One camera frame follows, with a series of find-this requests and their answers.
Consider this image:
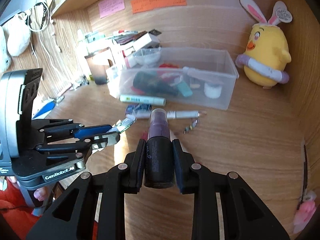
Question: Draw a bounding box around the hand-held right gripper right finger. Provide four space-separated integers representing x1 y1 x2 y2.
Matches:
171 139 290 240

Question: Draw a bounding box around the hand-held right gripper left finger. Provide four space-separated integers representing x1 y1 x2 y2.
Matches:
26 139 147 240

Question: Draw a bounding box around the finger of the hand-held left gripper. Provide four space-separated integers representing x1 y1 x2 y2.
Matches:
39 124 114 140
37 132 121 163

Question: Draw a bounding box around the black spray bottle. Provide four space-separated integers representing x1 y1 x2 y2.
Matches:
143 108 175 189

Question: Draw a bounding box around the green pump bottle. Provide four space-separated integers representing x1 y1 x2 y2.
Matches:
132 71 179 97

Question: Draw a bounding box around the light teal tube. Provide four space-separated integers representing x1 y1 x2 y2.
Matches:
176 81 193 98

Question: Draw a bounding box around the clear plastic storage box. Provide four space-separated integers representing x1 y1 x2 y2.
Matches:
108 47 240 111

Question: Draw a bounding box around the pink nail file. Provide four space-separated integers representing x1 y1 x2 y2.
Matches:
182 66 224 84

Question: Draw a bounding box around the person's left hand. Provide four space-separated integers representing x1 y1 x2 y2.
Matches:
6 176 52 203

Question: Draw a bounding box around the blue white packet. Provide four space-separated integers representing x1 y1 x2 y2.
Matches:
31 99 57 119

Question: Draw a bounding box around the small beaded charm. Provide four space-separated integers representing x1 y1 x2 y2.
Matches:
184 120 200 133

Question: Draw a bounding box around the small blue packet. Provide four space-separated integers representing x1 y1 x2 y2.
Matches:
126 104 152 112

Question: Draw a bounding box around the pink stick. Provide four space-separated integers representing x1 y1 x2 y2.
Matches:
57 84 73 98

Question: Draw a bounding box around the clear barrel pen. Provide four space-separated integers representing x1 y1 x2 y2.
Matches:
126 110 207 120

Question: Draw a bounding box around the white green tube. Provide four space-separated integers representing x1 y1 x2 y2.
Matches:
120 94 166 106

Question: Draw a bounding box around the white plush toy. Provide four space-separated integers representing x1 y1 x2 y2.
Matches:
7 14 32 57

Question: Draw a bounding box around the small white bottle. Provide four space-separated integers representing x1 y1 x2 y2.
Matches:
76 29 87 55

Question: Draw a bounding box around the teal tin box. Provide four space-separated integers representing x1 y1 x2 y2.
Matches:
85 31 105 43

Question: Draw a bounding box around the person's red clothing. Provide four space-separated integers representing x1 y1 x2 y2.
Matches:
0 181 100 240

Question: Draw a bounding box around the stack of cards and booklets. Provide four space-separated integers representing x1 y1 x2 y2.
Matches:
107 29 162 47

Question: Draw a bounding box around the white cardboard box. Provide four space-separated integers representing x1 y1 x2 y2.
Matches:
132 34 160 52

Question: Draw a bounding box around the dark thin stick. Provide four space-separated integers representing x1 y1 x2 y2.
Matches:
301 144 309 203

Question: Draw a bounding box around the pink sticky note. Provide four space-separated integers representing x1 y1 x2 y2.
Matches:
98 0 125 19

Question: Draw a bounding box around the pink plush paw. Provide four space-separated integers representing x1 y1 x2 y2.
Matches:
293 190 316 233

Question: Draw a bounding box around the orange sticky note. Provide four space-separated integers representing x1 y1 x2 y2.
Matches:
131 0 187 14

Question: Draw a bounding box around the yellow chick plush toy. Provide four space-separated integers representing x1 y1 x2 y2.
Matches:
235 0 293 89

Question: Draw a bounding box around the white hanging cable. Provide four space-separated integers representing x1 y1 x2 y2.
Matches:
27 0 62 67

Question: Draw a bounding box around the black hanging chain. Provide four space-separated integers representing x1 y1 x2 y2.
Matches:
37 1 50 30

